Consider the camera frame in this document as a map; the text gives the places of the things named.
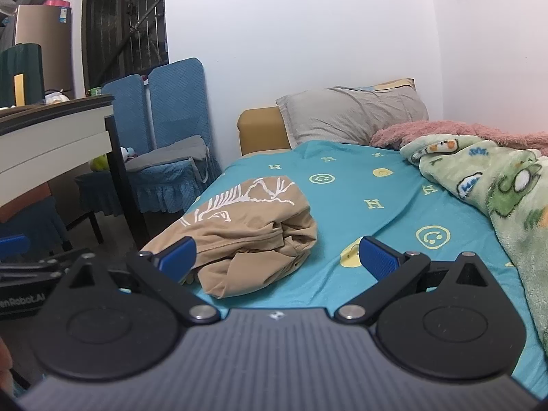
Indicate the yellow pillow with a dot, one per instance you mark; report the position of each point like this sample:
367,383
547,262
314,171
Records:
394,84

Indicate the tan padded headboard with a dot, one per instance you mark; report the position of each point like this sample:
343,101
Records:
259,130

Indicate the white and black desk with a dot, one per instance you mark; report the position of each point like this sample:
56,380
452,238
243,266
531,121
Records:
47,137

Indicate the small blue white toy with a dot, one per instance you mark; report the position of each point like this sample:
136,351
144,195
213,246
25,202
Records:
127,152

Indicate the pink fluffy blanket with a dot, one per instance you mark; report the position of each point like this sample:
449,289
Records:
428,130

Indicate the blue covered chair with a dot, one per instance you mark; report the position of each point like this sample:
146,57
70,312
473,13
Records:
126,102
177,98
38,227

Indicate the brown refrigerator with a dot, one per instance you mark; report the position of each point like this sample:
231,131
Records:
43,47

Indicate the white plastic bag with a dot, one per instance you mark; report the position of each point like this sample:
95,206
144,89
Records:
58,97

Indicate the grey seat cushion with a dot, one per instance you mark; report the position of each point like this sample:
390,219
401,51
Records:
171,150

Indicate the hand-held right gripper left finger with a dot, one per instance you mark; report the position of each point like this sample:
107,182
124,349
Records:
177,253

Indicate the grey pillow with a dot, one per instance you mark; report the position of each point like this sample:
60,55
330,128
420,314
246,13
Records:
351,115

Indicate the dark green chair back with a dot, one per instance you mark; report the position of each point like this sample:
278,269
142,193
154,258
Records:
25,64

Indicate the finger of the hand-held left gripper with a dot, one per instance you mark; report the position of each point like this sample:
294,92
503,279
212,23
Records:
13,246
30,276

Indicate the dark barred door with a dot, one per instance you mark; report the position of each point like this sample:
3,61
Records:
124,21

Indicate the teal printed bed sheet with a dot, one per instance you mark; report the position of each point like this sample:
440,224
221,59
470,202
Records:
385,188

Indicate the green plush toy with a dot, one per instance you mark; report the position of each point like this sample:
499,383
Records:
97,162

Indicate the pink round lid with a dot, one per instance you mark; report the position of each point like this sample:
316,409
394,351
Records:
59,3

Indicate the tan t-shirt with white print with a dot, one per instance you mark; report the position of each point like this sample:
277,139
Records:
257,222

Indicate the green cartoon printed blanket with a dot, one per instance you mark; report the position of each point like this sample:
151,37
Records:
505,188

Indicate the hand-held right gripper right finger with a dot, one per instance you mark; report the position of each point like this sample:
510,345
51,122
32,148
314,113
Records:
379,259

